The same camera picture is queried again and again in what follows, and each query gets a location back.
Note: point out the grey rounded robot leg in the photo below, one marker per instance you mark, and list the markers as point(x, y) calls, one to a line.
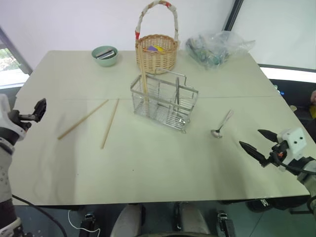
point(192, 218)
point(128, 219)

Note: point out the wooden chopstick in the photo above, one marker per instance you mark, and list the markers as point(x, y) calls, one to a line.
point(82, 119)
point(144, 79)
point(141, 69)
point(110, 123)

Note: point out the black furniture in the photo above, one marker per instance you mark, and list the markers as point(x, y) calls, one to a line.
point(296, 98)

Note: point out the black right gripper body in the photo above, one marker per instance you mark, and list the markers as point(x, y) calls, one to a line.
point(276, 153)

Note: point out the purple and yellow item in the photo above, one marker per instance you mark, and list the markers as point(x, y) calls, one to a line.
point(155, 48)

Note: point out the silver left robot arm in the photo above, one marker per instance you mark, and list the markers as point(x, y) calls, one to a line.
point(3, 172)

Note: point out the clear plastic bag with items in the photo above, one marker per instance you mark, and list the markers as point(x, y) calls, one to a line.
point(209, 53)

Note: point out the white board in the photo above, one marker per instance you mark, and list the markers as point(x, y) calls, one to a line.
point(288, 70)

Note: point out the grey window frame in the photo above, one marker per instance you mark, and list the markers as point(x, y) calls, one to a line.
point(14, 51)

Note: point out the black wheeled base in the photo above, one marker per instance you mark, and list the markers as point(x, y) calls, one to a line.
point(259, 205)

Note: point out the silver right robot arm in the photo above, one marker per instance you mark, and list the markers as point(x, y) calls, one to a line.
point(309, 182)

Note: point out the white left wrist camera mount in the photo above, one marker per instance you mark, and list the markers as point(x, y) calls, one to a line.
point(3, 106)

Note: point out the dark pillar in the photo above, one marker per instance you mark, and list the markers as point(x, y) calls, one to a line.
point(233, 14)

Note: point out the green bowl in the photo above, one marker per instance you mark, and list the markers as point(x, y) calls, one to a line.
point(105, 61)

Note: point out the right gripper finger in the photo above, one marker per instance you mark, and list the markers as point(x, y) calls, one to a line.
point(251, 149)
point(269, 135)

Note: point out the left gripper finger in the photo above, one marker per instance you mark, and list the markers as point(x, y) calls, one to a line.
point(42, 108)
point(36, 108)

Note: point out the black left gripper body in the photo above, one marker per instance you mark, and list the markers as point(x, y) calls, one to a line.
point(26, 117)

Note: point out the bystander's hand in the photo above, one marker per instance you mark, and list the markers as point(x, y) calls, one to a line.
point(313, 96)

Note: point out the yellow object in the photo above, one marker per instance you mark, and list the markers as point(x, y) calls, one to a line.
point(313, 111)

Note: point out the black table bracket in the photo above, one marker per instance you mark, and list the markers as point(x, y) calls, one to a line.
point(87, 223)
point(225, 222)

